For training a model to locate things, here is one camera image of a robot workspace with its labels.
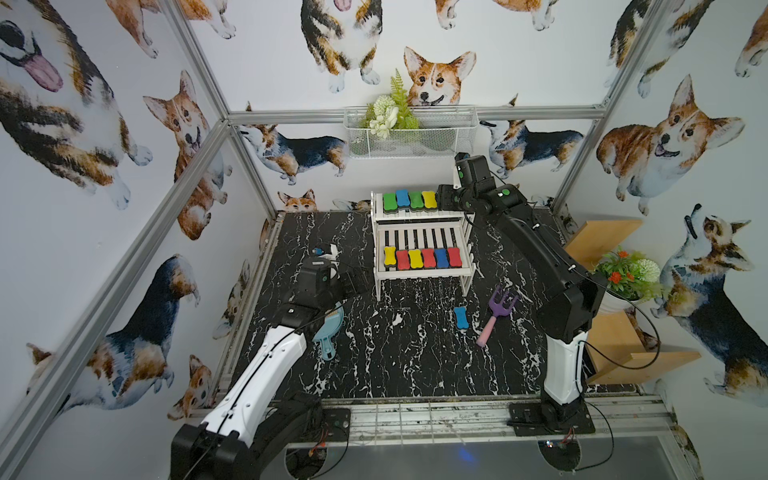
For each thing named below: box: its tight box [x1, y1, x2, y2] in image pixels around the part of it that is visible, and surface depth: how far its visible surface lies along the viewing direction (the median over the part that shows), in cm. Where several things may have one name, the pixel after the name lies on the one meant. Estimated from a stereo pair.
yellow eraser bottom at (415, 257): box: [408, 249, 424, 269], surface depth 91 cm
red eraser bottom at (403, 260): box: [396, 250, 411, 270], surface depth 90 cm
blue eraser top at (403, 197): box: [396, 189, 410, 207], surface depth 86 cm
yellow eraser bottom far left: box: [384, 246, 397, 266], surface depth 92 cm
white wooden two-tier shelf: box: [370, 190, 476, 301], surface depth 90 cm
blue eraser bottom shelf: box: [434, 248, 449, 269], surface depth 91 cm
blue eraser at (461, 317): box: [454, 306, 469, 329], surface depth 94 cm
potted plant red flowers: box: [591, 246, 664, 313], surface depth 77 cm
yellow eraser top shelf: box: [422, 190, 437, 209], surface depth 85 cm
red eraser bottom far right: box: [448, 247, 462, 268], surface depth 93 cm
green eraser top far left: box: [383, 193, 397, 211], surface depth 87 cm
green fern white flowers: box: [361, 68, 419, 139], surface depth 82 cm
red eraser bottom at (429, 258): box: [422, 248, 437, 269], surface depth 92 cm
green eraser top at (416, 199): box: [409, 191, 424, 208], surface depth 86 cm
